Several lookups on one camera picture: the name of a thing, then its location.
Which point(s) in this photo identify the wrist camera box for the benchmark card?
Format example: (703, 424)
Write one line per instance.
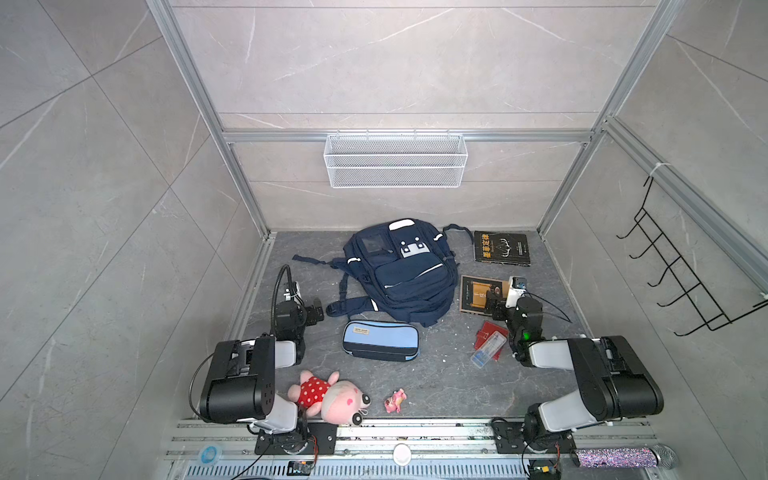
(517, 289)
(292, 292)

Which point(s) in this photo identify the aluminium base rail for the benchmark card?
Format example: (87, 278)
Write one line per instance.
(416, 448)

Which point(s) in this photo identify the blue pencil case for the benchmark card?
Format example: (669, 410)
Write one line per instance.
(386, 341)

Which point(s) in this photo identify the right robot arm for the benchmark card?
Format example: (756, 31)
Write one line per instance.
(612, 381)

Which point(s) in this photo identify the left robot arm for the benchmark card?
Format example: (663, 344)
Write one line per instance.
(240, 378)

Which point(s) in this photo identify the pink pig plush toy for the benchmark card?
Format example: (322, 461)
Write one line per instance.
(335, 401)

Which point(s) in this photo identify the navy blue student backpack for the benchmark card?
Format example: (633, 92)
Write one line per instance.
(404, 268)

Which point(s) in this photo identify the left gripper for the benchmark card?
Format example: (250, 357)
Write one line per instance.
(309, 311)

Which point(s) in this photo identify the red card box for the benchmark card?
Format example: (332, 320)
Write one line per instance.
(489, 328)

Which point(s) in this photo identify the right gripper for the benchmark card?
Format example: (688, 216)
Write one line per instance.
(497, 303)

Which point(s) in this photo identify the brown black book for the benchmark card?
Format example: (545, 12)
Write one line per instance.
(473, 293)

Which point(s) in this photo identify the blue tape roll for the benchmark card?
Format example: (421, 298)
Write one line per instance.
(209, 455)

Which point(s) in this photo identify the white round cap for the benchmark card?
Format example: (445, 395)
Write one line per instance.
(402, 455)

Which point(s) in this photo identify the small pink toy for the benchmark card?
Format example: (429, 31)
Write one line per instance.
(393, 403)

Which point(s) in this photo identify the glitter purple tube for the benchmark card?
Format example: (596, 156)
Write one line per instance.
(641, 457)

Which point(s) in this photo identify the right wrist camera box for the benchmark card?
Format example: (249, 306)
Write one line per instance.
(517, 289)

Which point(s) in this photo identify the black wire hook rack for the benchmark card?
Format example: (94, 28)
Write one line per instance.
(691, 289)

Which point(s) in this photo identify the black book gold title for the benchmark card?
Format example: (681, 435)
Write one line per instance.
(505, 248)

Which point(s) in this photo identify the white wire mesh basket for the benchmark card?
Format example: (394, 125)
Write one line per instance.
(356, 161)

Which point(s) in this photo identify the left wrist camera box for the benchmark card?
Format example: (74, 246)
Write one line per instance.
(292, 292)

